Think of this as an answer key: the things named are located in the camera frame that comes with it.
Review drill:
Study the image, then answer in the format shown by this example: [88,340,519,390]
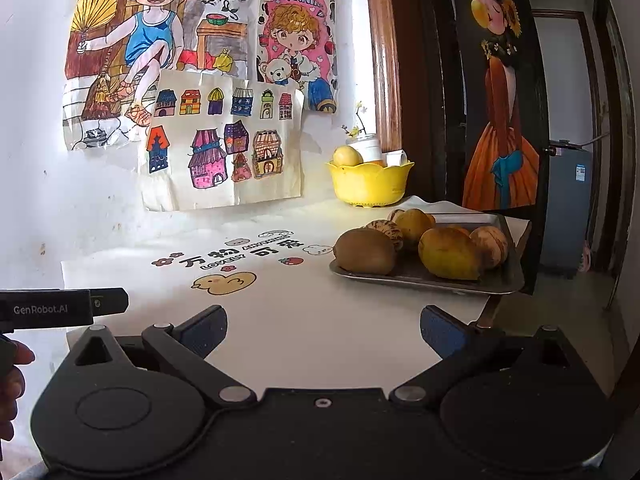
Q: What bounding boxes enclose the girl in orange dress painting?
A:
[450,0,546,211]

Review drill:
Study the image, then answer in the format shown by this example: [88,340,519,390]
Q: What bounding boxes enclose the metal tray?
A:
[328,211,526,296]

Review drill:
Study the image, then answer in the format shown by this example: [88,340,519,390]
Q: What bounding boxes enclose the metal door handle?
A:
[545,132,612,157]

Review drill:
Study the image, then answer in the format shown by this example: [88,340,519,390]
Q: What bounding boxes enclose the girl with teddy drawing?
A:
[256,0,338,113]

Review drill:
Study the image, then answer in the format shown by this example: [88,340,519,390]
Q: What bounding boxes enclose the pale yellow fruit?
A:
[332,145,364,167]

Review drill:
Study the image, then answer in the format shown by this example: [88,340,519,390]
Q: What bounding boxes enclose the person's left hand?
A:
[0,339,36,442]

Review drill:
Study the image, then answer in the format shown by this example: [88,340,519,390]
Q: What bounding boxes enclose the yellow plastic bowl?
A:
[325,160,416,208]

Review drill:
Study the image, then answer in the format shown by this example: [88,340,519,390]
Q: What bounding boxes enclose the dark wooden door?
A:
[415,0,551,295]

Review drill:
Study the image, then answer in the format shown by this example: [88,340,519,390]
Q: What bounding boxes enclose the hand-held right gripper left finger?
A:
[60,304,258,408]

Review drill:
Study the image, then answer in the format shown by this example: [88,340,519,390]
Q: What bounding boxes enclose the boy with fan drawing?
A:
[61,0,256,152]

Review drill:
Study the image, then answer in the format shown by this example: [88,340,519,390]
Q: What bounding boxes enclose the grey appliance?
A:
[540,140,596,280]

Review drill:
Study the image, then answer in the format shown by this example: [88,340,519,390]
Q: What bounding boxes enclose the brown wooden door trim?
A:
[364,0,403,153]

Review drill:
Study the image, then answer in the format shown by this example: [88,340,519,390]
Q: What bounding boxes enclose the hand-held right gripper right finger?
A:
[389,304,583,408]

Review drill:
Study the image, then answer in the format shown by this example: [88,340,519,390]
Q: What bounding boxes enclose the white cup with flower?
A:
[346,132,383,163]

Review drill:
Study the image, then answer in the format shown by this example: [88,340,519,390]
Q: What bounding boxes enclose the brown inner doorway frame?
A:
[532,9,601,271]

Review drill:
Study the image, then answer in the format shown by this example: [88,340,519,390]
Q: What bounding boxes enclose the large brown kiwi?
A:
[333,228,398,276]

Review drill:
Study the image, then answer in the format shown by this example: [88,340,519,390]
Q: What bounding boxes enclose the green-yellow round fruit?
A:
[418,227,485,281]

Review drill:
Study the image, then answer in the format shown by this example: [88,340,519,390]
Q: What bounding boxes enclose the yellow-brown round fruit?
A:
[395,208,437,251]

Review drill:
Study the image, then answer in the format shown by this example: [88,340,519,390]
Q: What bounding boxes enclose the colourful houses drawing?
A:
[139,70,306,212]

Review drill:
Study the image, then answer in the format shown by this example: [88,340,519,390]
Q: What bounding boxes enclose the printed white table mat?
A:
[60,195,532,391]

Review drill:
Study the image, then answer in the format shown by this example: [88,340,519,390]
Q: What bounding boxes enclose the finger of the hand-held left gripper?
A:
[90,287,129,317]

